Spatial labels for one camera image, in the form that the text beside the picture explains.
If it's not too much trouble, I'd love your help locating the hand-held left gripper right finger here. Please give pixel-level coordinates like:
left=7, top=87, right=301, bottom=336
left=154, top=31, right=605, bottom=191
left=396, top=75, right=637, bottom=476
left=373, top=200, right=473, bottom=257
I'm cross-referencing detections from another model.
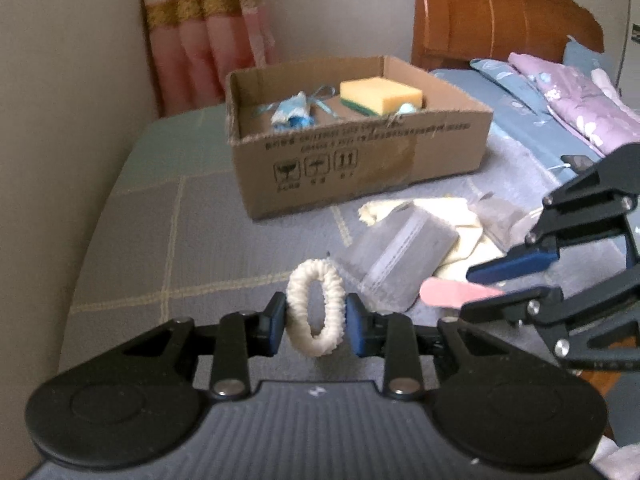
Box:
left=346, top=294, right=506, bottom=401

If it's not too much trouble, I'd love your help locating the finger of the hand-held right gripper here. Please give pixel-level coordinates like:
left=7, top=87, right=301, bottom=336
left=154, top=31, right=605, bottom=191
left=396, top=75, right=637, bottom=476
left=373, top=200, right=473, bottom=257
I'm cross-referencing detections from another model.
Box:
left=460, top=265, right=640, bottom=376
left=467, top=142, right=640, bottom=283

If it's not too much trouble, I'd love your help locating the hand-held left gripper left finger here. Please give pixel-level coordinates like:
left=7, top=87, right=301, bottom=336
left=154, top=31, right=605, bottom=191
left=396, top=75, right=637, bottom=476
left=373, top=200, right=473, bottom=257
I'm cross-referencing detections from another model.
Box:
left=120, top=292, right=287, bottom=401

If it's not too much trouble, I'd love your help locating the grey transparent plastic bag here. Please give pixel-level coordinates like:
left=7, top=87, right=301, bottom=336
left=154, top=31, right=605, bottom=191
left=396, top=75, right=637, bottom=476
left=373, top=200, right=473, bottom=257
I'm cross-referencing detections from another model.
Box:
left=467, top=194, right=543, bottom=252

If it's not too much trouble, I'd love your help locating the cream fluffy scrunchie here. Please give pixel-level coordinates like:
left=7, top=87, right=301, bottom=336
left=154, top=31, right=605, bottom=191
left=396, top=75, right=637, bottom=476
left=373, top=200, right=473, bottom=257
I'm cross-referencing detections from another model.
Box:
left=286, top=258, right=347, bottom=358

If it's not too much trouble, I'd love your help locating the cream cloth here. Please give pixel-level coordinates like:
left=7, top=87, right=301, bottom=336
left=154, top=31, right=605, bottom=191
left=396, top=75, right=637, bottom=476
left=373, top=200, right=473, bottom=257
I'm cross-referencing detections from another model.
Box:
left=359, top=197, right=508, bottom=282

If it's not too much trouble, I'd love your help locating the pink strip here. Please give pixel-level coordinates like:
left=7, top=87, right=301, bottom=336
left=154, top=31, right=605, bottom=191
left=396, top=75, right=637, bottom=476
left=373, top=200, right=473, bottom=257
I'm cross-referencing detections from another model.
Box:
left=419, top=277, right=505, bottom=310

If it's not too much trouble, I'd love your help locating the grey stitched fabric pouch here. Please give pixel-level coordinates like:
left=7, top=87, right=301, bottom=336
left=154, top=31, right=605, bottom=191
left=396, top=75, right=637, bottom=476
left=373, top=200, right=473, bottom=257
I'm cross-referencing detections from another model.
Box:
left=334, top=208, right=460, bottom=312

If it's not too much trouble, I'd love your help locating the cardboard box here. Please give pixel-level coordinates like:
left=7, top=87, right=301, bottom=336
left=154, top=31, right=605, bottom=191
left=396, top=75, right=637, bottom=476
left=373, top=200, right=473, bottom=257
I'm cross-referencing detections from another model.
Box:
left=225, top=56, right=496, bottom=221

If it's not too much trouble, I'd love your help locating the yellow sponge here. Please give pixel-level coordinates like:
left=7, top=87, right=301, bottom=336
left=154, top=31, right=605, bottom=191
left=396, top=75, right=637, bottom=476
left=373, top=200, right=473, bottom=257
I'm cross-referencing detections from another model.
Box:
left=340, top=79, right=425, bottom=116

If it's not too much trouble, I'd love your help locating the blue brocade drawstring pouch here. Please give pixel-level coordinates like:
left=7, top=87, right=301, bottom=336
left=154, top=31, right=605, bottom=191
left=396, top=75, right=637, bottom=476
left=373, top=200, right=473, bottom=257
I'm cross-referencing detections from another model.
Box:
left=255, top=85, right=337, bottom=123

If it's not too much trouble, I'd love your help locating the blue floral bedding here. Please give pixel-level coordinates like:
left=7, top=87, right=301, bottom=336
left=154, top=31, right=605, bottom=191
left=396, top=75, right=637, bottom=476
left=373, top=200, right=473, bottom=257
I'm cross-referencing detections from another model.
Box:
left=430, top=67, right=606, bottom=181

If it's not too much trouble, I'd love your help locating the grey checked bed cover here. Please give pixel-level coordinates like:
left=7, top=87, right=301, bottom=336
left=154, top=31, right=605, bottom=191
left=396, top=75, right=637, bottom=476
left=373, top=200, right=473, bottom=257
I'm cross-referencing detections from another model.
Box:
left=60, top=105, right=640, bottom=451

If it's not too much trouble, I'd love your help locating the purple floral quilt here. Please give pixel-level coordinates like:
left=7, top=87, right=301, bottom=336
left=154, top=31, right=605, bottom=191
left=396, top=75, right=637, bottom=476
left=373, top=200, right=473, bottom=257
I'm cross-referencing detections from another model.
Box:
left=509, top=51, right=640, bottom=161

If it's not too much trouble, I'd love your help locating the blue floral pillow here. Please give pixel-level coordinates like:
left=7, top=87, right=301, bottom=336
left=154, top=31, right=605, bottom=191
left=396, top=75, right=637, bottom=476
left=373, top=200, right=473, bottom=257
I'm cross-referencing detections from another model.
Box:
left=470, top=57, right=556, bottom=117

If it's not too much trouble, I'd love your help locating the wooden headboard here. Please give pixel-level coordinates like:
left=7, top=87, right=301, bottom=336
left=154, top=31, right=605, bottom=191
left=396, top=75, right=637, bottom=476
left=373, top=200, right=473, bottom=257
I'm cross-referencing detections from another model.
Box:
left=410, top=0, right=606, bottom=73

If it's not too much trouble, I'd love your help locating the pink patterned curtain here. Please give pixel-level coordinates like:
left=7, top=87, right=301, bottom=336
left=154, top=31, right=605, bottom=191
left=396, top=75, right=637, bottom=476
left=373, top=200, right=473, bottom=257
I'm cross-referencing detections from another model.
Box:
left=137, top=0, right=277, bottom=118

